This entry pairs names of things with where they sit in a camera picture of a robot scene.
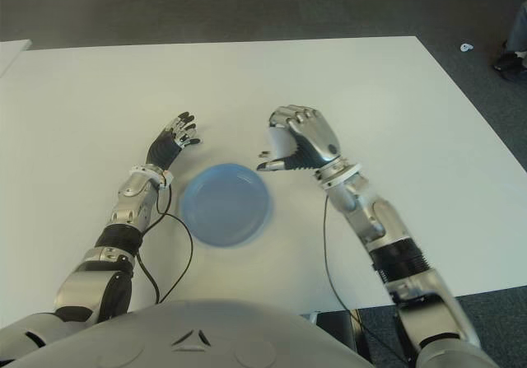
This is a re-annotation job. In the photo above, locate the grey robot torso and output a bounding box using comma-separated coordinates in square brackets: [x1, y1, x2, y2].
[40, 297, 371, 368]

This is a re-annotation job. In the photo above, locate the blue plastic plate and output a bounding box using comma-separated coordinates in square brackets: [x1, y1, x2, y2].
[180, 161, 275, 248]

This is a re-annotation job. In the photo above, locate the white side table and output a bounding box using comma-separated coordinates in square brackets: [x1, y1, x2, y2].
[0, 39, 33, 79]

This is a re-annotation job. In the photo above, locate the person's shoe and leg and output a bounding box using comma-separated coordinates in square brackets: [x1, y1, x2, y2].
[492, 3, 527, 82]

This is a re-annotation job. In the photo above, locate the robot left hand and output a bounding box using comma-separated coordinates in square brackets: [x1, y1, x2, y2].
[146, 111, 203, 172]

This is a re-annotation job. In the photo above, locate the black stand under table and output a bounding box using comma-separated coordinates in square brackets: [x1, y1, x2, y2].
[316, 309, 364, 351]

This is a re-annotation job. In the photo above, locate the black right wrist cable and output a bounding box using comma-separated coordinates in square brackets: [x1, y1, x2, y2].
[322, 194, 417, 368]

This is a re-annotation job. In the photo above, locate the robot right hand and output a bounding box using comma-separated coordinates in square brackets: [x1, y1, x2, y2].
[257, 104, 343, 174]

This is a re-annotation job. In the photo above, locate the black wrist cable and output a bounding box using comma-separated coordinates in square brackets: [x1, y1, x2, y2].
[138, 180, 195, 305]
[322, 194, 417, 368]

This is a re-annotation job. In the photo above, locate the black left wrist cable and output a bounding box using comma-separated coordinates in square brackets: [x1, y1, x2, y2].
[138, 180, 195, 305]

